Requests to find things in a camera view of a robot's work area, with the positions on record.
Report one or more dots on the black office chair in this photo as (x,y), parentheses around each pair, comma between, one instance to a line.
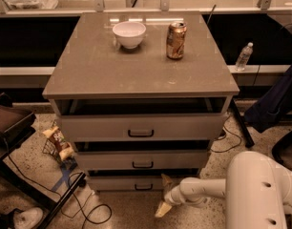
(282,151)

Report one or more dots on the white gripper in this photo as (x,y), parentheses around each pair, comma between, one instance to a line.
(172,196)

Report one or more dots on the grey drawer cabinet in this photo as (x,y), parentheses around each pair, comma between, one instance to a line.
(95,75)

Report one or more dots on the clear plastic water bottle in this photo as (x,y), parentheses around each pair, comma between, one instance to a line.
(244,56)

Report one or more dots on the dark blue jacket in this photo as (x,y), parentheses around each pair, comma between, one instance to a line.
(272,106)

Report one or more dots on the white bowl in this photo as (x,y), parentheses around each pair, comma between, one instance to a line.
(129,34)

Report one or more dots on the small wire basket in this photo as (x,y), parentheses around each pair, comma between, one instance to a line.
(50,149)

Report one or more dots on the drawer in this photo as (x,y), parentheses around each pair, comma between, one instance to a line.
(141,160)
(89,128)
(127,183)

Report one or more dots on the white shoe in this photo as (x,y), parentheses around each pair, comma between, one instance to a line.
(27,219)

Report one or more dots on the snack chip bag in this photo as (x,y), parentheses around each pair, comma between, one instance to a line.
(62,146)

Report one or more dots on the golden soda can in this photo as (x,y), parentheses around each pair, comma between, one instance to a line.
(175,40)

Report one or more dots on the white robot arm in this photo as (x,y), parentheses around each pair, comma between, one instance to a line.
(257,191)

